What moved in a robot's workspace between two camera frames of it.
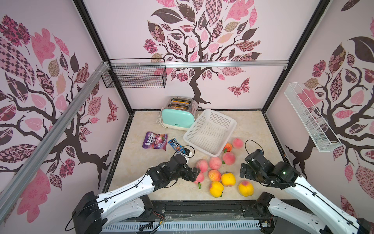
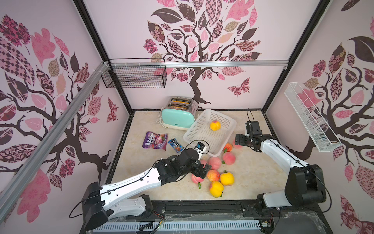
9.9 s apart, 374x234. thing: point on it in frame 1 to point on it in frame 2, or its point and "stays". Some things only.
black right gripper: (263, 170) to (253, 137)
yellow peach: (246, 188) to (215, 125)
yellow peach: (228, 179) stays
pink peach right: (229, 158) stays
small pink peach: (237, 143) stays
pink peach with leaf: (199, 179) stays
